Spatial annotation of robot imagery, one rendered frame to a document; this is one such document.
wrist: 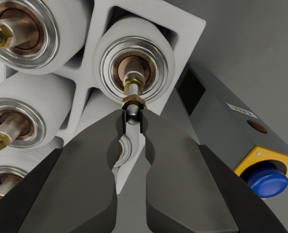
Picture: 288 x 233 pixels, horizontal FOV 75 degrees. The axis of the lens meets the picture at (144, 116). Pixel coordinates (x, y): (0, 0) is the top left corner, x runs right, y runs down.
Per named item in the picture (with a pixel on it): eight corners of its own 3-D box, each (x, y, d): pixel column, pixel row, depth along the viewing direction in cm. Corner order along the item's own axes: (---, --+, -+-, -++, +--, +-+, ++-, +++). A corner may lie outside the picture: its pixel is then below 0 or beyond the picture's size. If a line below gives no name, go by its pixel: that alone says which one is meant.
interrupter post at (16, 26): (11, 40, 19) (-11, 48, 16) (4, 14, 18) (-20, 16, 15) (36, 43, 19) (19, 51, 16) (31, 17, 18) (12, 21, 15)
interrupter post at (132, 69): (121, 78, 21) (119, 90, 19) (125, 58, 20) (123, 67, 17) (141, 83, 22) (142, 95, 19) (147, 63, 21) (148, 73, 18)
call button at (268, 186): (257, 157, 20) (268, 172, 19) (285, 165, 21) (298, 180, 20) (235, 180, 22) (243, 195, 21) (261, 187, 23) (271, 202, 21)
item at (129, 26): (106, 59, 38) (86, 101, 22) (113, 6, 33) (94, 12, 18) (152, 70, 39) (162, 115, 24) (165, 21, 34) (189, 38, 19)
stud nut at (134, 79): (119, 85, 18) (119, 89, 17) (130, 72, 17) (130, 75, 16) (136, 97, 18) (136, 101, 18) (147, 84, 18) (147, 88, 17)
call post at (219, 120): (186, 60, 45) (256, 144, 19) (210, 70, 47) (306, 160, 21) (173, 85, 49) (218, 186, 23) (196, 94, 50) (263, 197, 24)
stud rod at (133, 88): (127, 79, 19) (122, 120, 13) (133, 72, 19) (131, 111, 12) (134, 85, 19) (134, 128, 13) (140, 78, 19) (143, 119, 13)
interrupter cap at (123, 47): (96, 94, 22) (95, 96, 22) (104, 26, 19) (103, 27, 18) (157, 106, 24) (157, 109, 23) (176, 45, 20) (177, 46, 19)
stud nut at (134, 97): (116, 105, 14) (115, 111, 14) (129, 89, 14) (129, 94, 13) (136, 118, 15) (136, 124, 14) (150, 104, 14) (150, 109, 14)
